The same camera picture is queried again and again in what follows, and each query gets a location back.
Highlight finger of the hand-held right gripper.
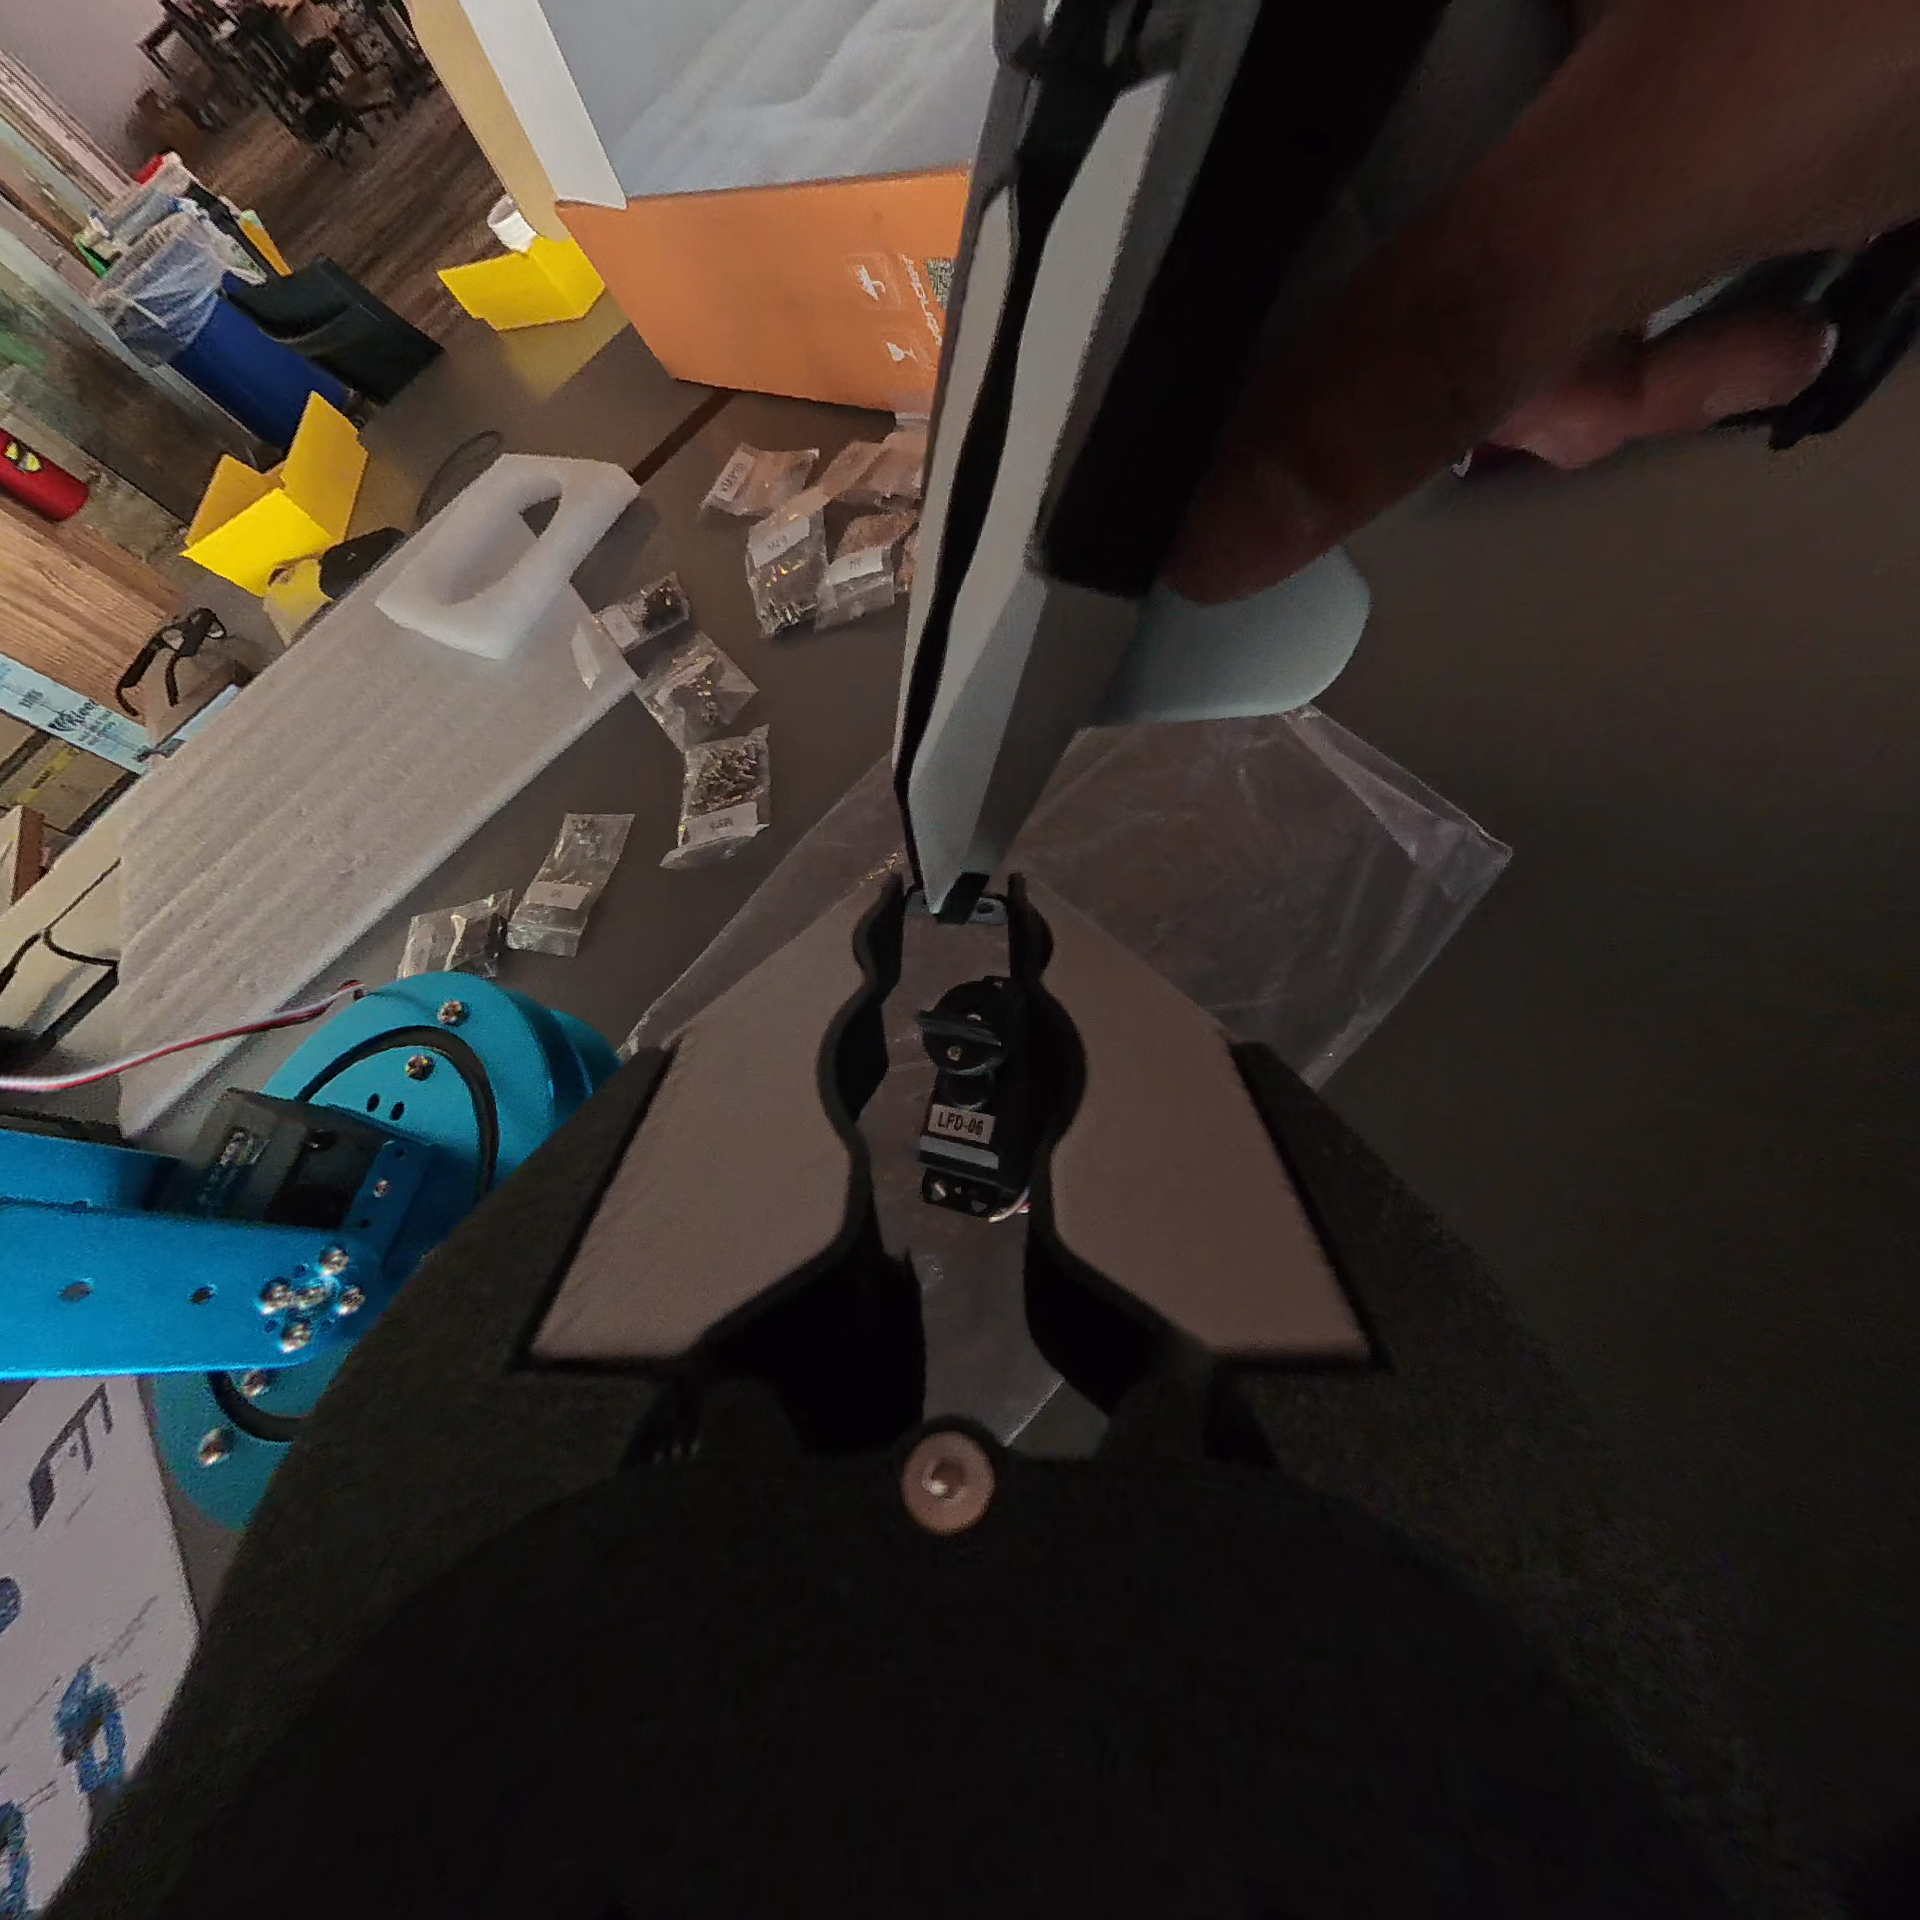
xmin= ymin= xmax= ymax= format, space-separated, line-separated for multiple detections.
xmin=893 ymin=152 xmax=1037 ymax=876
xmin=915 ymin=66 xmax=1187 ymax=921

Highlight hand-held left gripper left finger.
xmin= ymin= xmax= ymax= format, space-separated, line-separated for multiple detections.
xmin=526 ymin=883 xmax=905 ymax=1370

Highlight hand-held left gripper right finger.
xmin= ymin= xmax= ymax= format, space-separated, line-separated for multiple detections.
xmin=1007 ymin=883 xmax=1373 ymax=1367

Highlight small black servo motor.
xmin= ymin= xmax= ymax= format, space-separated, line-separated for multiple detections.
xmin=913 ymin=977 xmax=1046 ymax=1229

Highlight wood-edged grey desk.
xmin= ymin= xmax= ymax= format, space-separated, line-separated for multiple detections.
xmin=0 ymin=292 xmax=669 ymax=993

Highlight person's right hand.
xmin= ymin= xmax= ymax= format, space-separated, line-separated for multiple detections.
xmin=1162 ymin=0 xmax=1920 ymax=605

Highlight orange white cardboard box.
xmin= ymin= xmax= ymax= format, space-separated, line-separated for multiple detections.
xmin=455 ymin=0 xmax=994 ymax=417

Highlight group of small screw bags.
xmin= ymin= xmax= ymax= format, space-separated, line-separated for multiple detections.
xmin=393 ymin=433 xmax=929 ymax=987

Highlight large clear plastic bag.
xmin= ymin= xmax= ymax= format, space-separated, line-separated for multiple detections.
xmin=619 ymin=701 xmax=1518 ymax=1471

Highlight small yellow box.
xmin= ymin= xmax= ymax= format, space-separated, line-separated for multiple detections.
xmin=434 ymin=229 xmax=609 ymax=337

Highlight white foam block with hole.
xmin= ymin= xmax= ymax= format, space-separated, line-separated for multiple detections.
xmin=373 ymin=452 xmax=647 ymax=665

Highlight white foam sheet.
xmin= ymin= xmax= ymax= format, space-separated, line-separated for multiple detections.
xmin=111 ymin=593 xmax=684 ymax=1135

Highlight black bin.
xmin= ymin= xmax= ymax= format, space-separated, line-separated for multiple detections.
xmin=267 ymin=257 xmax=449 ymax=408

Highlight large open yellow box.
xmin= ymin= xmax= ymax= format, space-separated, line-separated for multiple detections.
xmin=177 ymin=391 xmax=373 ymax=640

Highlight blue bin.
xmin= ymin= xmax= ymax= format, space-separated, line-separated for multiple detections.
xmin=162 ymin=292 xmax=356 ymax=448

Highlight printed instruction sheet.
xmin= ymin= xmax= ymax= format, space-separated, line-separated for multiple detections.
xmin=0 ymin=1372 xmax=209 ymax=1920

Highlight black eyeglasses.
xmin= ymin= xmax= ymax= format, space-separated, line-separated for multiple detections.
xmin=110 ymin=604 xmax=245 ymax=720

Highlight red fire extinguisher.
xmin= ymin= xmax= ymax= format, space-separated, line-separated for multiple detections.
xmin=0 ymin=423 xmax=87 ymax=524

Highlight red white servo cable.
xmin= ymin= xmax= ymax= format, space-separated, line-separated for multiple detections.
xmin=0 ymin=979 xmax=370 ymax=1097

